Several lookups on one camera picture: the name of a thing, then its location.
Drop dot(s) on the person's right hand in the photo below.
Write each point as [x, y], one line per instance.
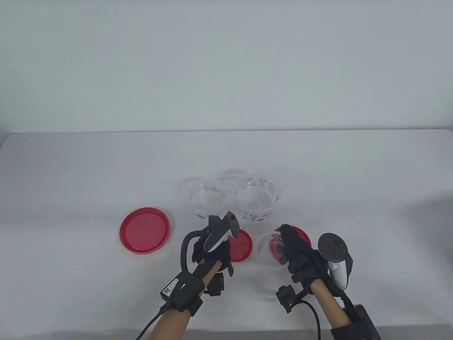
[300, 258]

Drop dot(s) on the person's left hand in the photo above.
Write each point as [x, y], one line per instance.
[221, 255]

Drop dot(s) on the small red container lid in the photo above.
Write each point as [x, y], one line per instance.
[302, 237]

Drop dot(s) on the medium red container lid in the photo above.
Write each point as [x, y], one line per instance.
[242, 246]

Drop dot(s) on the small clear food storage container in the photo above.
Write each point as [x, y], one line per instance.
[265, 248]

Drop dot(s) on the medium clear food storage container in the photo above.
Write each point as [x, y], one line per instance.
[207, 203]

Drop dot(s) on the large clear food storage container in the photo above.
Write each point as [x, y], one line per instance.
[256, 202]

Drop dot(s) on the large red container lid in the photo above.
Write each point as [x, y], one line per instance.
[143, 230]

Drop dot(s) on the person's left forearm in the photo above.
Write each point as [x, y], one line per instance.
[170, 326]

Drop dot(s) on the black and white controller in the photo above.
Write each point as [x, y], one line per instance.
[332, 246]
[216, 242]

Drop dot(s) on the black wrist pack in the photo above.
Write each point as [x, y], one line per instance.
[180, 292]
[364, 322]

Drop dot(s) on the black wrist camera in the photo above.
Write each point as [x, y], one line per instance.
[286, 297]
[216, 285]

